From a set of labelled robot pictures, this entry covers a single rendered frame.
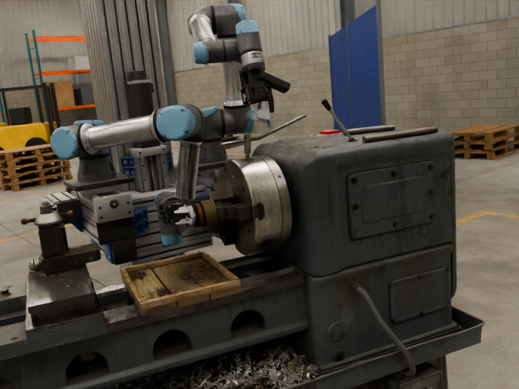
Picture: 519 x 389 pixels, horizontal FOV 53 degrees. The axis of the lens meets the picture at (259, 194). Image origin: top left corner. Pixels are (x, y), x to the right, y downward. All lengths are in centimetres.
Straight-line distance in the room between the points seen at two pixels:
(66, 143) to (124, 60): 54
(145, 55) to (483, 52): 1070
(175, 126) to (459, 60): 1133
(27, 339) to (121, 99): 119
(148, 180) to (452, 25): 1120
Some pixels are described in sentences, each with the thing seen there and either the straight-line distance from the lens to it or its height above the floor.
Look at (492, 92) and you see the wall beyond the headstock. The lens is 1248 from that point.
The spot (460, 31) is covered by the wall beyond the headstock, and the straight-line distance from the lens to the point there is 1285.
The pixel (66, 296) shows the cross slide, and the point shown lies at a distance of 147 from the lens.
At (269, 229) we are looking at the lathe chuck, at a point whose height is 103.
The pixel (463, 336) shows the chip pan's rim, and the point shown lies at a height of 57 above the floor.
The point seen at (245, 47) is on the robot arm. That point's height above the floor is 159.
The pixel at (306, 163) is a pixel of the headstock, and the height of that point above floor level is 122.
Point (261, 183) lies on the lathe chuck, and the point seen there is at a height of 117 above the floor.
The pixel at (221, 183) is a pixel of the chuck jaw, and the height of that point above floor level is 116.
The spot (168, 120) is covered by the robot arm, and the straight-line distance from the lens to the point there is 179.
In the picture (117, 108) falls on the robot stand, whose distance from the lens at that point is 231.
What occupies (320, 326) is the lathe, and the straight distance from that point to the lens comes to 172.
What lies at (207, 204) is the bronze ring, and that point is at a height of 111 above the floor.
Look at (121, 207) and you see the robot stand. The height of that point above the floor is 107.
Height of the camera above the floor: 145
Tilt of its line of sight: 11 degrees down
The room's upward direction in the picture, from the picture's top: 5 degrees counter-clockwise
